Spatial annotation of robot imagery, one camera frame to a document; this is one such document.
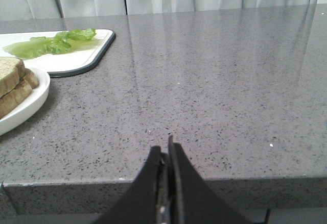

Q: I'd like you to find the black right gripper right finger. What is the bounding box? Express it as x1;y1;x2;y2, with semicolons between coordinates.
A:
168;135;250;223

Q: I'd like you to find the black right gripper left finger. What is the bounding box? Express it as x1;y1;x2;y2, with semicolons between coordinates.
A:
94;146;161;224

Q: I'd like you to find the green lettuce leaf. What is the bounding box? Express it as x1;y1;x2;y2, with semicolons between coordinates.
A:
3;28;96;59

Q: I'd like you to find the bread slice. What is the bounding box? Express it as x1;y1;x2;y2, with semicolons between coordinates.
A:
1;68;39;118
1;57;26;97

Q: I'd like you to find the white round plate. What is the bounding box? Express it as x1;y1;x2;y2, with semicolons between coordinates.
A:
1;66;51;135

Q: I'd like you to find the white cutting board grey rim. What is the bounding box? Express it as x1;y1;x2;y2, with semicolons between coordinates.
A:
1;29;116;78

